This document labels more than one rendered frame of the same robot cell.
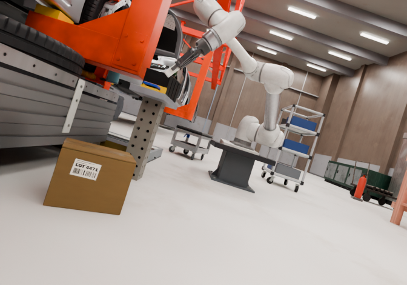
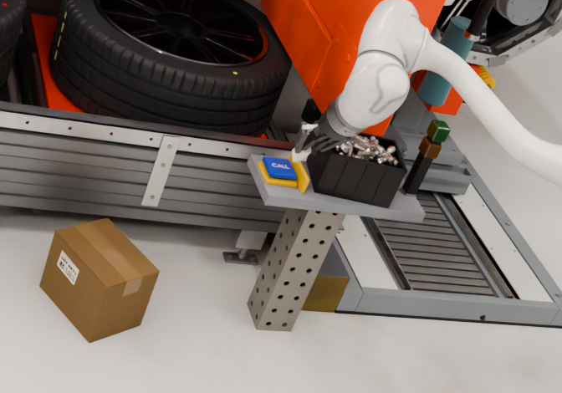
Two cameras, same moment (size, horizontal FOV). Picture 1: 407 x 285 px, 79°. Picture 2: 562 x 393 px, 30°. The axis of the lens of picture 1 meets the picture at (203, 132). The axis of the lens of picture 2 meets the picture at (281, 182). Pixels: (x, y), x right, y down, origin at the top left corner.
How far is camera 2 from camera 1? 210 cm
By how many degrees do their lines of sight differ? 65
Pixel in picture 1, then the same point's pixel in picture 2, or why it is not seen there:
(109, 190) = (83, 306)
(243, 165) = not seen: outside the picture
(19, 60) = (47, 125)
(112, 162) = (88, 273)
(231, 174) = not seen: outside the picture
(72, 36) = (295, 20)
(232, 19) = (356, 86)
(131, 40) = (339, 53)
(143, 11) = not seen: outside the picture
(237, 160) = not seen: outside the picture
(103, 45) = (315, 49)
